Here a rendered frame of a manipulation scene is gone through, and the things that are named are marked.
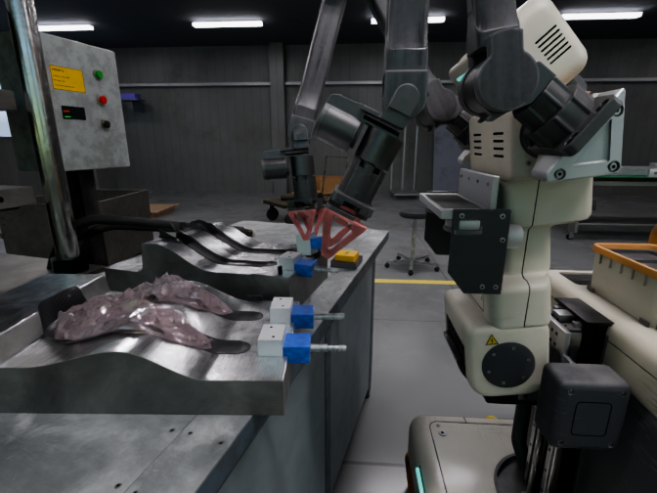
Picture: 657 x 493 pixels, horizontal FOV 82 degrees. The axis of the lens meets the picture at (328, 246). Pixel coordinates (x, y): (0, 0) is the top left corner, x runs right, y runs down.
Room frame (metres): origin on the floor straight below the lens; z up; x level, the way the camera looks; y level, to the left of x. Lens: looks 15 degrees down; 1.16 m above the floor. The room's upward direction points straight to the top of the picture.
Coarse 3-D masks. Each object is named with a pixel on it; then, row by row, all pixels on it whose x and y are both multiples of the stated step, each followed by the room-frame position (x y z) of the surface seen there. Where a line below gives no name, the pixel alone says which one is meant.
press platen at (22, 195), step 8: (0, 192) 0.98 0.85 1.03; (8, 192) 1.00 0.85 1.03; (16, 192) 1.01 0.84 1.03; (24, 192) 1.04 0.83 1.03; (32, 192) 1.05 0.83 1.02; (0, 200) 0.99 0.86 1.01; (8, 200) 0.99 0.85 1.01; (16, 200) 1.01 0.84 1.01; (24, 200) 1.03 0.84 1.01; (32, 200) 1.05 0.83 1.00; (0, 208) 0.97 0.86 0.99
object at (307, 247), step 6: (312, 234) 0.91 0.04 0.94; (300, 240) 0.89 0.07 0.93; (312, 240) 0.89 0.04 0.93; (318, 240) 0.88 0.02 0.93; (300, 246) 0.89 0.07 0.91; (306, 246) 0.89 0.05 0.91; (312, 246) 0.88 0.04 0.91; (318, 246) 0.88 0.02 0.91; (306, 252) 0.88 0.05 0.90; (312, 252) 0.89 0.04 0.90
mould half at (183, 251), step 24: (168, 240) 0.87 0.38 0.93; (216, 240) 0.95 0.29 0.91; (240, 240) 1.01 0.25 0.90; (120, 264) 0.91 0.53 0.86; (144, 264) 0.85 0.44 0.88; (168, 264) 0.82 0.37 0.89; (192, 264) 0.80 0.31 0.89; (216, 264) 0.83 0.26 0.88; (120, 288) 0.87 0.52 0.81; (216, 288) 0.79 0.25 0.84; (240, 288) 0.77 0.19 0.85; (264, 288) 0.75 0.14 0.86; (288, 288) 0.73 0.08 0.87; (312, 288) 0.86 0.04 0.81
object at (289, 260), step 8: (280, 256) 0.79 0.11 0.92; (288, 256) 0.79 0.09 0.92; (296, 256) 0.79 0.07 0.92; (280, 264) 0.79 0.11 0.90; (288, 264) 0.78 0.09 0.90; (296, 264) 0.78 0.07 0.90; (304, 264) 0.77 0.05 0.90; (312, 264) 0.77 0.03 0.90; (304, 272) 0.77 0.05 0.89; (312, 272) 0.77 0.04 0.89; (336, 272) 0.77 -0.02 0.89
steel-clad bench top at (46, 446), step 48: (288, 240) 1.39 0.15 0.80; (336, 288) 0.90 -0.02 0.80; (0, 432) 0.40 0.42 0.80; (48, 432) 0.40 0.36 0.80; (96, 432) 0.40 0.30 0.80; (144, 432) 0.40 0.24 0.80; (192, 432) 0.40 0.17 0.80; (240, 432) 0.40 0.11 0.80; (0, 480) 0.33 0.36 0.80; (48, 480) 0.33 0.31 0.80; (96, 480) 0.33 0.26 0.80; (144, 480) 0.33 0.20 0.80; (192, 480) 0.33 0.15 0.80
